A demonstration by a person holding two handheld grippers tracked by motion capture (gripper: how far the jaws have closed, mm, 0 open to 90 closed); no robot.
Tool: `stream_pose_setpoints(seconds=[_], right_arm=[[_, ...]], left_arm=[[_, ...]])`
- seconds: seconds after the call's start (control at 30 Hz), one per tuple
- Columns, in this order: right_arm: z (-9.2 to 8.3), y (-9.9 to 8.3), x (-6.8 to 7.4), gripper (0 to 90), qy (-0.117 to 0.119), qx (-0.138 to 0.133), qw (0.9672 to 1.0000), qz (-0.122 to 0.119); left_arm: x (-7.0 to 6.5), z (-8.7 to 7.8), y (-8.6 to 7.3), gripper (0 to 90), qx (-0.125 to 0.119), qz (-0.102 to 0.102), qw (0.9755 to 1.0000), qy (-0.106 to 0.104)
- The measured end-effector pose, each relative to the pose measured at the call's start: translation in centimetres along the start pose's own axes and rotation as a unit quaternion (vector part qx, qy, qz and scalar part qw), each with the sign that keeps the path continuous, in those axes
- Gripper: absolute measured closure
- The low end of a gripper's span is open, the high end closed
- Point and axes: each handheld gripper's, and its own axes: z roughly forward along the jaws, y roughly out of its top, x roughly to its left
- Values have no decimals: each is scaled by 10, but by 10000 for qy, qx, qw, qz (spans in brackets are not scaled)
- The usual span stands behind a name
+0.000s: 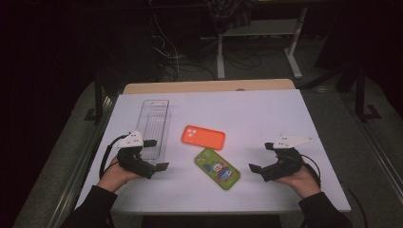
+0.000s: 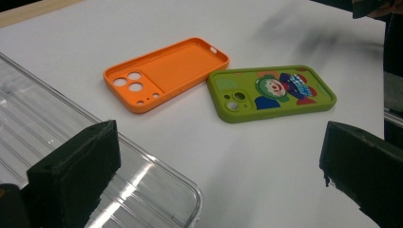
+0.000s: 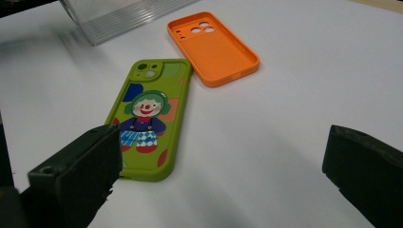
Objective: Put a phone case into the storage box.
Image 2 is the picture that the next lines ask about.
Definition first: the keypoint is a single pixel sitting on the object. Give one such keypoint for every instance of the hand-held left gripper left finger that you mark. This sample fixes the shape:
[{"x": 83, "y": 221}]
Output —
[{"x": 76, "y": 164}]

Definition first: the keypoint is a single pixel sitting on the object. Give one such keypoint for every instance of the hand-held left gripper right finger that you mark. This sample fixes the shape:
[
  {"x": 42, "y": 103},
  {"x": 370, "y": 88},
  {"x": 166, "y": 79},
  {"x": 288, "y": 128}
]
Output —
[{"x": 364, "y": 164}]

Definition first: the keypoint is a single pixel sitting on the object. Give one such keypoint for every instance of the clear plastic rack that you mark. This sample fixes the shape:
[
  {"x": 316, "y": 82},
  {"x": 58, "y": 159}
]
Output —
[{"x": 31, "y": 110}]

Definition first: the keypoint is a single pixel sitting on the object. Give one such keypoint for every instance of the orange phone case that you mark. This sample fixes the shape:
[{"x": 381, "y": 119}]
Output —
[{"x": 177, "y": 66}]

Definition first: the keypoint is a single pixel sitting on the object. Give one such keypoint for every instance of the green cartoon phone case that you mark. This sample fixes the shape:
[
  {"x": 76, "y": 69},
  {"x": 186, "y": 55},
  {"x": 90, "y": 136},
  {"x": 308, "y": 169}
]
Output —
[{"x": 228, "y": 85}]

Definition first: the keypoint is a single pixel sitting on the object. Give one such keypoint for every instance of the metal floor rail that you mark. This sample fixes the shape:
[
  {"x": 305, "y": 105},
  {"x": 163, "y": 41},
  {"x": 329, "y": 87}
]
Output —
[{"x": 394, "y": 117}]

